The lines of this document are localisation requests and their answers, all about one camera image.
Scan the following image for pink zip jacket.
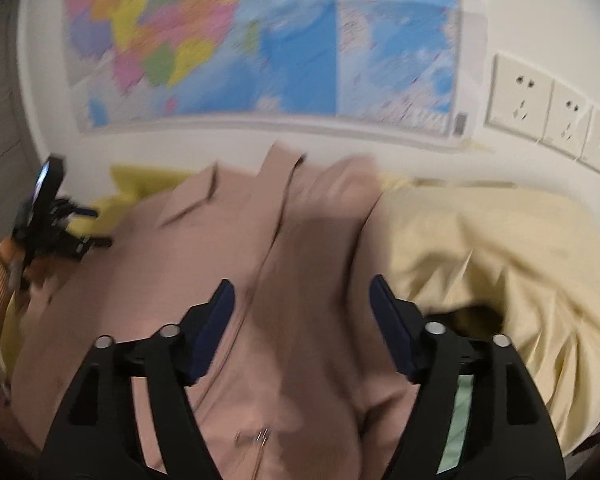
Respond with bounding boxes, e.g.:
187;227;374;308
12;145;417;479

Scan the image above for person's left hand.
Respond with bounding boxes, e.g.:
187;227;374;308
0;237;60;310

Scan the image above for green patterned bed sheet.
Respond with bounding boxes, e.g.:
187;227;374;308
438;375;474;474

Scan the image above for cream yellow blanket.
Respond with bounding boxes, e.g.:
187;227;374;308
379;178;600;453

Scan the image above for white wall switch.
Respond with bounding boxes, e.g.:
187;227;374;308
578;106;600;174

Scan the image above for white double wall socket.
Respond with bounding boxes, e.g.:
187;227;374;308
486;53;554;141

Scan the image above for colourful wall map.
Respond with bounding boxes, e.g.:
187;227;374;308
64;0;460;136

